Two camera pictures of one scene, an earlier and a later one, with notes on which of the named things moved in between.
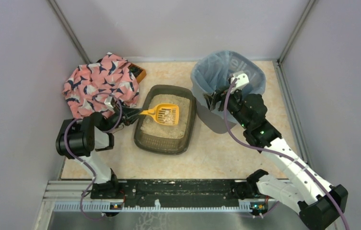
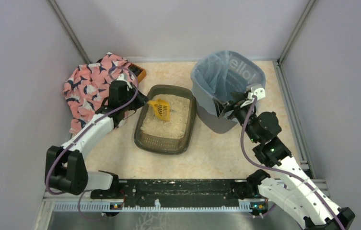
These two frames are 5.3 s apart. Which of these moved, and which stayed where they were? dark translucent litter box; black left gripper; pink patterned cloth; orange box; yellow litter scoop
Moved: black left gripper; yellow litter scoop
Stayed: orange box; pink patterned cloth; dark translucent litter box
